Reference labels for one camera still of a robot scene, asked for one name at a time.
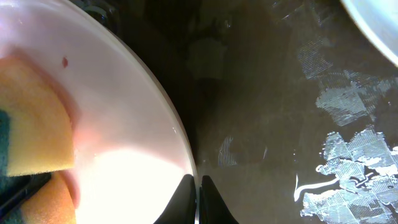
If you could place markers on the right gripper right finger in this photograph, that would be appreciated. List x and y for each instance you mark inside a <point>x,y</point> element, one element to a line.
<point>213,209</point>

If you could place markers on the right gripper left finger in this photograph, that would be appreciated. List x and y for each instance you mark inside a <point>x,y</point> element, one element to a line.
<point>183,204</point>

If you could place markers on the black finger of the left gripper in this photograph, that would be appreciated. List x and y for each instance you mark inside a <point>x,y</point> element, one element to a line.
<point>16,190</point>

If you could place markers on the green and yellow sponge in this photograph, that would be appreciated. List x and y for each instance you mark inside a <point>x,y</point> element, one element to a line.
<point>36,138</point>

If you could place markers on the pinkish white plate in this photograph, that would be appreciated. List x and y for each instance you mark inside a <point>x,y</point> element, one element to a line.
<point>131,150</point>

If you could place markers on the brown plastic serving tray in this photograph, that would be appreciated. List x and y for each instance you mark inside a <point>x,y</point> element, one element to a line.
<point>288,108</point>

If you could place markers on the pale green plate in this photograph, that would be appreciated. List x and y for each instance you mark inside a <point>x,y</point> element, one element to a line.
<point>377,20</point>

